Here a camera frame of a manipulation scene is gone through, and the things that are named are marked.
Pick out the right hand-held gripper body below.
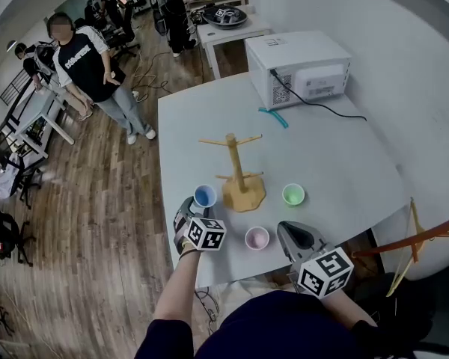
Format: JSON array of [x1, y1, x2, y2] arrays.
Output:
[[287, 241, 355, 299]]

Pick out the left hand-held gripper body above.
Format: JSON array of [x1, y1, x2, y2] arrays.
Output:
[[174, 213, 227, 256]]

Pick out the blue plastic cup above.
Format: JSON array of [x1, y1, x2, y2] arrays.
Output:
[[192, 183, 218, 209]]

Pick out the red plastic cup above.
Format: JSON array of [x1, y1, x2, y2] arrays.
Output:
[[245, 226, 270, 251]]

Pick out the wooden cup tree stand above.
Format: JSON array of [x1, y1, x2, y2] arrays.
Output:
[[198, 132, 266, 213]]

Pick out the green plastic cup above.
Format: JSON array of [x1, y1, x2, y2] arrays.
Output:
[[281, 182, 306, 207]]

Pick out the person's right forearm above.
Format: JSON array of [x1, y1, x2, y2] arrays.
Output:
[[320, 288, 377, 331]]

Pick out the person's left forearm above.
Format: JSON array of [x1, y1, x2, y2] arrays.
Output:
[[152, 251, 202, 323]]

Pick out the person's beige trousers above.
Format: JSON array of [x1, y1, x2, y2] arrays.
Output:
[[215, 274, 300, 313]]

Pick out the person's navy shirt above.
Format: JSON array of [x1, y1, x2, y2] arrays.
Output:
[[134, 289, 379, 359]]

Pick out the black office chair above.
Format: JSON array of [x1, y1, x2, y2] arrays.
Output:
[[0, 132, 44, 211], [353, 271, 449, 359], [0, 191, 37, 267]]

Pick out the brown coat rack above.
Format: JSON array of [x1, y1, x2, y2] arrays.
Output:
[[351, 189, 449, 263]]

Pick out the teal plastic strip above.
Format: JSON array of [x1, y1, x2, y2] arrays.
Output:
[[257, 106, 290, 129]]

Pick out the long white desk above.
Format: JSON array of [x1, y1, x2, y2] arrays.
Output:
[[10, 88, 76, 159]]

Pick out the small white table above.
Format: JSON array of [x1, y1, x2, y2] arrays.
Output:
[[196, 11, 272, 80]]

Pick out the black round dish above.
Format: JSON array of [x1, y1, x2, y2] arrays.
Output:
[[202, 4, 249, 30], [153, 8, 170, 37]]

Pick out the white microwave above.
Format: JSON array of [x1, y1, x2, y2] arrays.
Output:
[[245, 31, 352, 111]]

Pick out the black metal railing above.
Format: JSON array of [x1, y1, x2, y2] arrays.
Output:
[[0, 69, 37, 126]]

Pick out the black power cable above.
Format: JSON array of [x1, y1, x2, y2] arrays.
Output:
[[269, 68, 367, 122]]

